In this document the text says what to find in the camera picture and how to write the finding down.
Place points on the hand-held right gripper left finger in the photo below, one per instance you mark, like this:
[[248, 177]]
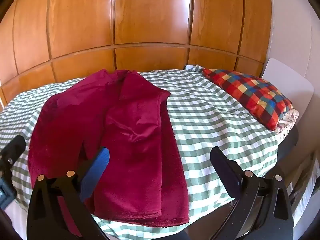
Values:
[[98, 166]]

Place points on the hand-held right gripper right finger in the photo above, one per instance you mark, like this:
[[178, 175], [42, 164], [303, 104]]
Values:
[[225, 167]]

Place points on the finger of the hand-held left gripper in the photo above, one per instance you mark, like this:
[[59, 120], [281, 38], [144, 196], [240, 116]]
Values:
[[13, 147]]

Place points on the dark red garment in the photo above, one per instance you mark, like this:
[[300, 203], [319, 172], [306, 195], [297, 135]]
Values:
[[140, 135]]

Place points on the green checked bed sheet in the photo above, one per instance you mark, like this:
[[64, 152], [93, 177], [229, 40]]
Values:
[[212, 120]]

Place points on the multicoloured plaid pillow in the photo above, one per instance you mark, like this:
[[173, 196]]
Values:
[[252, 95]]

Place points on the floral mattress sheet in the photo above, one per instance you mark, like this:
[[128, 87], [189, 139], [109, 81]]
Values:
[[287, 121]]

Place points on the wooden wardrobe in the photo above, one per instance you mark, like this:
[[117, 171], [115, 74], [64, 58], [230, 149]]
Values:
[[150, 17]]

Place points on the dark bed frame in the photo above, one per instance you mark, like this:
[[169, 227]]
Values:
[[287, 145]]

